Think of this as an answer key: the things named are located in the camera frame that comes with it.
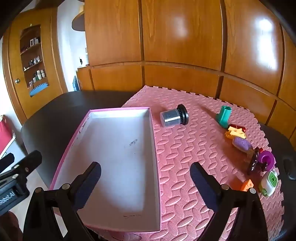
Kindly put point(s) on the shiny red cylinder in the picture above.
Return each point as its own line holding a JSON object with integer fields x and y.
{"x": 234, "y": 126}

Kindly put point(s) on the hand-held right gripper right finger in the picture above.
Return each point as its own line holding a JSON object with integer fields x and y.
{"x": 203, "y": 185}

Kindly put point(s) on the wooden display cabinet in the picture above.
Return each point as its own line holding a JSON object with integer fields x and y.
{"x": 53, "y": 58}

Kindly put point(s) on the purple patterned egg toy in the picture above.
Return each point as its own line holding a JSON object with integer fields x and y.
{"x": 241, "y": 143}

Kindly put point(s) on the group of small shelf bottles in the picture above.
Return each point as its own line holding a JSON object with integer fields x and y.
{"x": 38, "y": 75}

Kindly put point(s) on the yellow toy piece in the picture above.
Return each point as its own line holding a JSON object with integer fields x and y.
{"x": 234, "y": 134}

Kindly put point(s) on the orange toy block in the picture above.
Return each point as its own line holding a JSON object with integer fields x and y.
{"x": 245, "y": 185}

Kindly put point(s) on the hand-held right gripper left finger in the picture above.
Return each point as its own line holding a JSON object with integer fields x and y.
{"x": 87, "y": 185}

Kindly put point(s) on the wooden wardrobe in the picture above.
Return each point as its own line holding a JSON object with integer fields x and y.
{"x": 180, "y": 34}

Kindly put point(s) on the white and green device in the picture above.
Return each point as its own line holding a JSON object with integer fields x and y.
{"x": 268, "y": 185}

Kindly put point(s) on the teal plastic toy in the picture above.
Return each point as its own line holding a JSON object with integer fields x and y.
{"x": 223, "y": 115}

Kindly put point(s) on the pink foam mat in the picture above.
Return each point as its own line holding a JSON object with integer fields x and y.
{"x": 180, "y": 148}

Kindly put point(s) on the brown lamp shade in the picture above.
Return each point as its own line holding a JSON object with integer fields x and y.
{"x": 78, "y": 22}

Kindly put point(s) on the grey and black cylinder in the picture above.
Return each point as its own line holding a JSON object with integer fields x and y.
{"x": 172, "y": 118}

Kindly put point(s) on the blue foam mat piece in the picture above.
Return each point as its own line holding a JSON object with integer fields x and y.
{"x": 39, "y": 90}
{"x": 75, "y": 83}

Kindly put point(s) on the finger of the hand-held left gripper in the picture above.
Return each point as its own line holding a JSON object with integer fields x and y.
{"x": 7, "y": 162}
{"x": 29, "y": 162}

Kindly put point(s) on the red cloth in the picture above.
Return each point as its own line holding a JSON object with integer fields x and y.
{"x": 5, "y": 136}

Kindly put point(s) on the pink cardboard box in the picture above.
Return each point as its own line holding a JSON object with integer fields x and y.
{"x": 111, "y": 162}

